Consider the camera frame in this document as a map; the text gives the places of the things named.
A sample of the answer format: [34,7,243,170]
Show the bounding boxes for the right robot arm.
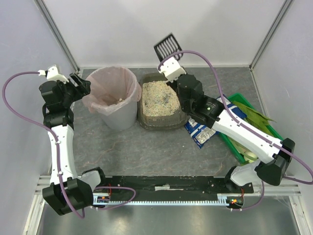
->
[177,74,295,186]

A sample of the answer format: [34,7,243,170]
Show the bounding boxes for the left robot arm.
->
[39,68,105,215]

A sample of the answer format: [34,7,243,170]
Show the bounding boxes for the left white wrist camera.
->
[38,65,69,83]

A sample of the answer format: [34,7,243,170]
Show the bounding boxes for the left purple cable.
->
[1,71,86,219]

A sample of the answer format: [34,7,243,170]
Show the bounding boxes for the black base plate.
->
[100,176,254,201]

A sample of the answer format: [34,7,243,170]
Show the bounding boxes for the blue Doritos chip bag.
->
[184,94,246,149]

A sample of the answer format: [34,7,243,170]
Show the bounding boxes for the black litter scoop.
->
[154,33,182,62]

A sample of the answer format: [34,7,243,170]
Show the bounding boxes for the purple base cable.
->
[90,186,137,211]

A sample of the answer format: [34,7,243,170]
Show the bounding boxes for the grey litter box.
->
[138,73,188,130]

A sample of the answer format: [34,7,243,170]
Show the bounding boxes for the grey slotted cable duct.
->
[93,193,239,207]

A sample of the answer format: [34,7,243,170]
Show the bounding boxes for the green vegetable tray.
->
[219,93,283,165]

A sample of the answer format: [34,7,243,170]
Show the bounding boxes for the green leafy vegetable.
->
[233,101,272,133]

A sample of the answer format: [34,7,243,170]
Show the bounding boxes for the green onion bunch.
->
[230,139,258,163]

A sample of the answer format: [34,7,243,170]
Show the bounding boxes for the grey bin with pink bag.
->
[82,66,142,130]

